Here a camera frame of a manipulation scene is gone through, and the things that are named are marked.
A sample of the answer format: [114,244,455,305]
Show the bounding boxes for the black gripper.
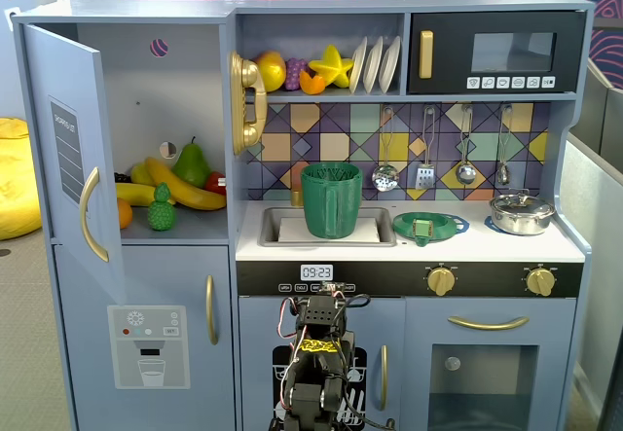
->
[296,295,349,339]

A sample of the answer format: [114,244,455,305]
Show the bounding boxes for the green toy pineapple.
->
[147,182,176,232]

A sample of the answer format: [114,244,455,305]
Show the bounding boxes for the blue cabinet door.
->
[21,22,128,305]

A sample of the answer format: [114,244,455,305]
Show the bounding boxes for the digital clock display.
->
[300,264,335,282]

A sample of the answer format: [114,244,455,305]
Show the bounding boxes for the blue dishwasher door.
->
[238,297,406,431]

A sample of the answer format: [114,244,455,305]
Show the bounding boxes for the blue oven door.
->
[404,297,578,431]

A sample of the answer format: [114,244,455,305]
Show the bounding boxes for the grey toy sink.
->
[257,205,399,248]

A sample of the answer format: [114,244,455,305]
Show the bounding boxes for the gold stove knob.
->
[426,266,458,298]
[525,267,555,298]

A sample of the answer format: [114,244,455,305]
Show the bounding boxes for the green toy vegetable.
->
[412,217,432,248]

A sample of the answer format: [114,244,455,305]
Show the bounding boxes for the green round lid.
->
[391,210,458,248]

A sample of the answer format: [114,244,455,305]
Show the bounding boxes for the metal skimmer spoon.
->
[372,105,401,193]

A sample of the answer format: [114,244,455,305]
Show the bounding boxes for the blue fridge door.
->
[53,244,236,431]

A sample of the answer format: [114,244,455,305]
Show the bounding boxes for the red toy pepper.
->
[203,171,228,197]

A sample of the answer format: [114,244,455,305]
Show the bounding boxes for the large yellow toy banana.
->
[144,157,228,212]

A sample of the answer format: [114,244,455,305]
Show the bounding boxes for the metal slotted spatula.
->
[416,105,437,192]

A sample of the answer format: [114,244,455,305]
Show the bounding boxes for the grey ice dispenser sticker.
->
[106,305,192,390]

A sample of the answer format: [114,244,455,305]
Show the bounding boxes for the green toy pear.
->
[171,136,213,190]

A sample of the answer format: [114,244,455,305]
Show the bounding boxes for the metal ladle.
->
[456,104,477,185]

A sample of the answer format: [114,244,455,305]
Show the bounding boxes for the orange toy fruit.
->
[116,197,134,231]

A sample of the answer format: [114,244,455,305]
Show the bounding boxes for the steel pot with lid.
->
[489,190,557,236]

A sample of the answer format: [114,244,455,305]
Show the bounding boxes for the small yellow toy banana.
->
[115,182,176,207]

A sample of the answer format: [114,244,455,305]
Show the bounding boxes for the yellow toy lemon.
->
[129,162,157,188]

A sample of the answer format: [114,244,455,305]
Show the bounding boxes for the metal hanging spoon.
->
[495,104,513,185]

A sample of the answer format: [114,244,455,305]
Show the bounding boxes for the orange toy slice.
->
[298,69,326,95]

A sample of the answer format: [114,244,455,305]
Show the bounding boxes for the purple toy grapes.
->
[284,57,309,92]

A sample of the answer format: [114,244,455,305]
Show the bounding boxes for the yellow toy starfruit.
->
[308,44,355,90]

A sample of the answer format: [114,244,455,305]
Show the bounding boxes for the yellow toy mango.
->
[255,51,287,93]

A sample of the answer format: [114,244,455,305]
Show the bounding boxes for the gold toy telephone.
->
[228,50,269,158]

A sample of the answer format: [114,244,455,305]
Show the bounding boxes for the white toy plate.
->
[378,35,402,93]
[348,36,369,95]

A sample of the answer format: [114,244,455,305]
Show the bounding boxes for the stack of toy plates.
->
[363,36,385,94]

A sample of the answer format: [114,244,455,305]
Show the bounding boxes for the black toy microwave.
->
[406,11,588,95]

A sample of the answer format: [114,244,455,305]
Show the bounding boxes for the black shopping list sticker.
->
[47,94,87,206]

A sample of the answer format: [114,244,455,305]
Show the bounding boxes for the yellow beanbag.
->
[0,117,44,241]

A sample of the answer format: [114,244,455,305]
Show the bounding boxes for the blue toy kitchen unit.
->
[10,0,596,431]

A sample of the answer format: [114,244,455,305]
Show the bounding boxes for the gold dishwasher handle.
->
[379,344,389,412]

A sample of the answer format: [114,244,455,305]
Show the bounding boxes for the gold fridge door handle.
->
[204,274,219,346]

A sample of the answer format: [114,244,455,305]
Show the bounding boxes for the gold oven handle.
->
[447,315,531,331]

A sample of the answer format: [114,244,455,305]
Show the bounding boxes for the gold cabinet door handle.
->
[79,166,111,263]

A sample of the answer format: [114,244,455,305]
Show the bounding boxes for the gold microwave handle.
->
[419,30,434,80]

